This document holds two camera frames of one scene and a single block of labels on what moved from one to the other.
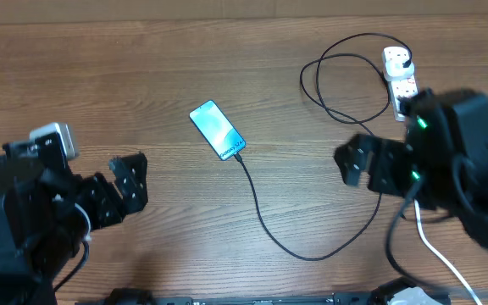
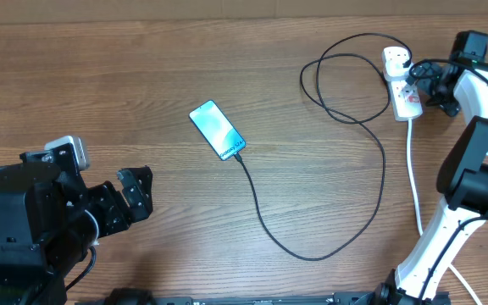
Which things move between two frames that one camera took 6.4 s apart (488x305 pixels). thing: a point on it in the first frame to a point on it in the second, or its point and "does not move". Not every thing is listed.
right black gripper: x=390 y=158 to x=451 y=103
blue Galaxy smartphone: x=217 y=130 does not move
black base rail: x=341 y=298 does not move
